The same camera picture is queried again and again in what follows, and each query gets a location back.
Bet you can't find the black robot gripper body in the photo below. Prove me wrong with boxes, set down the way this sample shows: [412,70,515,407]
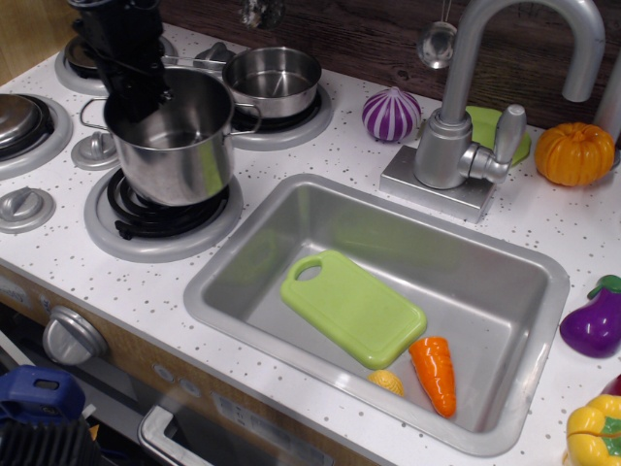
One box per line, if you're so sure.
[69,0,171,100]

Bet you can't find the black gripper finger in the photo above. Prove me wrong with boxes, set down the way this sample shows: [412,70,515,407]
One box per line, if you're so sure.
[104,89,173,129]

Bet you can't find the tall steel pot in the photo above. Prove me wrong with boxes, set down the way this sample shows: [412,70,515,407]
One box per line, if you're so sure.
[81,66,262,207]

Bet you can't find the silver stove knob middle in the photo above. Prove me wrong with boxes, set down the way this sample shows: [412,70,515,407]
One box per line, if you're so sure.
[71,131,119,171]

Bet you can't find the silver stove knob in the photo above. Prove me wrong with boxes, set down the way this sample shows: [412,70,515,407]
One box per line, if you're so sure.
[71,131,119,171]
[192,42,236,72]
[1,186,56,234]

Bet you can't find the silver stove knob back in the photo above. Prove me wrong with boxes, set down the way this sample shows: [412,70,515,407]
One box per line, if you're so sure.
[192,42,236,72]

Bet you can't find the silver stove knob lower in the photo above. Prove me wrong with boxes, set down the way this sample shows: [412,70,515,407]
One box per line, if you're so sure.
[1,186,56,234]

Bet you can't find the black frying pan with lid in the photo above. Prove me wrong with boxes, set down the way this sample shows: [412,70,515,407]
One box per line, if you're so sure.
[63,37,195,79]

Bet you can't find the steel lid on left burner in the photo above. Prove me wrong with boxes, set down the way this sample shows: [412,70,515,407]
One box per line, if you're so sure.
[1,94,44,150]

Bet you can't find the front black coil burner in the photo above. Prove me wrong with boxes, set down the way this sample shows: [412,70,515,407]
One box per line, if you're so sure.
[84,170,244,263]

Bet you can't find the hanging steel utensil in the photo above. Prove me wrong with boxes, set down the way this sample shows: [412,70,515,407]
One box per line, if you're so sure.
[241,0,286,30]

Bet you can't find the small steel saucepan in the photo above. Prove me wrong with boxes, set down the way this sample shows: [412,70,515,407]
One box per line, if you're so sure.
[222,47,322,118]

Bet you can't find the back right burner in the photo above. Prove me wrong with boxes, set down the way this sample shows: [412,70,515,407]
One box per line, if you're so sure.
[233,85,333,152]

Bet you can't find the silver oven knob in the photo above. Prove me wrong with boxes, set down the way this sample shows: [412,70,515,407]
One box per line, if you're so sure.
[43,306,109,366]

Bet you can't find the purple striped toy onion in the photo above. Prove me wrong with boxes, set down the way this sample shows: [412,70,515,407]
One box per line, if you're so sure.
[362,86,422,142]

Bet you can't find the blue clamp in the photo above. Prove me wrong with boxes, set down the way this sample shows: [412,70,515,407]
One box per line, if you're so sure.
[1,365,85,424]

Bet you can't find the hanging steel ladle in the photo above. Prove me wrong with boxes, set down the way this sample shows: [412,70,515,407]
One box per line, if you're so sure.
[416,1,457,70]

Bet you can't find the silver faucet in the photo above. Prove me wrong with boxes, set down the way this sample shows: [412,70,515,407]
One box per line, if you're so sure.
[379,0,605,222]

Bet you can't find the green cutting board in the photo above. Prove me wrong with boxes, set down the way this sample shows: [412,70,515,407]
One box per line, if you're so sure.
[280,250,427,370]

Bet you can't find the green plate behind faucet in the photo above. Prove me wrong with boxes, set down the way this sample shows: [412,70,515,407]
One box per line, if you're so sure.
[466,106,532,166]

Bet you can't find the yellow toy corn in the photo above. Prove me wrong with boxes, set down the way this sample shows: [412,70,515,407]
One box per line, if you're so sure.
[367,369,405,397]

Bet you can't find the orange toy carrot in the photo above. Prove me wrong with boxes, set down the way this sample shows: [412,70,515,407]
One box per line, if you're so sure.
[409,336,457,418]

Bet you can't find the silver sink basin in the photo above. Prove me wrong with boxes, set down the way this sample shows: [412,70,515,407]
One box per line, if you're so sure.
[183,175,570,456]

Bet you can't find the orange toy pumpkin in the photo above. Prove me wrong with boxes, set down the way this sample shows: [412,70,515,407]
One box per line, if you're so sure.
[535,122,615,186]

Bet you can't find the purple toy eggplant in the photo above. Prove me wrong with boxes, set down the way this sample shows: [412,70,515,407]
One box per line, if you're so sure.
[560,275,620,358]

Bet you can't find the yellow toy bell pepper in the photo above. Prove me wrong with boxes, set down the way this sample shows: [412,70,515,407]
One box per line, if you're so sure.
[562,394,620,465]

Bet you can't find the back left burner ring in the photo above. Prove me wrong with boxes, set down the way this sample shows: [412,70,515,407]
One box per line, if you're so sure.
[53,23,180,96]

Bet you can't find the burner ring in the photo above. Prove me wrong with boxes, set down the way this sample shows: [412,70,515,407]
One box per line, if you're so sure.
[0,92,74,182]
[53,23,180,96]

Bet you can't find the silver oven door handle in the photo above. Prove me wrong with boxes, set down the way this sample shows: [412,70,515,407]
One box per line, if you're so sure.
[137,404,336,466]

